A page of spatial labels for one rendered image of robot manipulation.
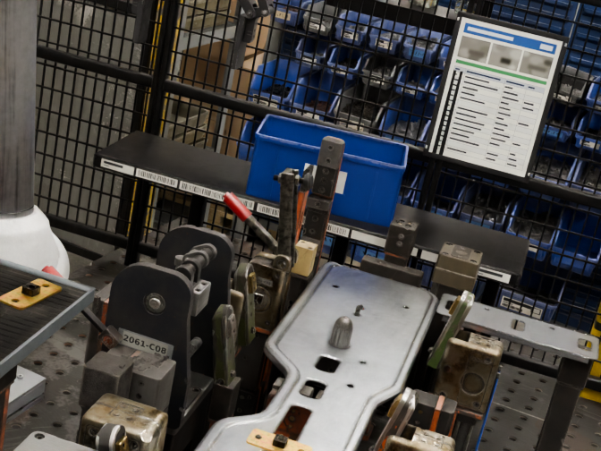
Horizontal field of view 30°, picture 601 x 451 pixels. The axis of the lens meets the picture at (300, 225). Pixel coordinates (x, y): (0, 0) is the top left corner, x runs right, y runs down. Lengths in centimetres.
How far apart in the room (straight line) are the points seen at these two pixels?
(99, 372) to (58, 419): 65
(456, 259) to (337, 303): 28
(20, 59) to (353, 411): 78
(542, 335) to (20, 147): 95
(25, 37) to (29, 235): 33
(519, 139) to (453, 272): 37
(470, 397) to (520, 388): 67
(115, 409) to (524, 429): 117
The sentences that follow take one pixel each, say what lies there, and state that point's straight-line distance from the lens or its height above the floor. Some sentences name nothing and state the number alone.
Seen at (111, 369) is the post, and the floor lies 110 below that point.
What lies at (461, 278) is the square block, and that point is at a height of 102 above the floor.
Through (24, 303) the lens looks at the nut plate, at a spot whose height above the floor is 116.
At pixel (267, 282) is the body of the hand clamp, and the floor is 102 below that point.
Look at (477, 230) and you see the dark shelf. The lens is 236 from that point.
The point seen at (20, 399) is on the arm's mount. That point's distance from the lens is 203.
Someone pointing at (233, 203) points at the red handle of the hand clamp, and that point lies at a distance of 189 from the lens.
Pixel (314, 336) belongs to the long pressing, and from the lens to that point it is 180.
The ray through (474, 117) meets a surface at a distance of 234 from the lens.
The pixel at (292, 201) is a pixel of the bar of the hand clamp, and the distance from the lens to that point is 185.
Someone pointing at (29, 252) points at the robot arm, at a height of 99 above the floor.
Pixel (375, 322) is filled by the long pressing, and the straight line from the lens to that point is 190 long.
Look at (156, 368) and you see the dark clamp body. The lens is 147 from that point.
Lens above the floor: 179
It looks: 21 degrees down
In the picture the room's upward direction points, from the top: 12 degrees clockwise
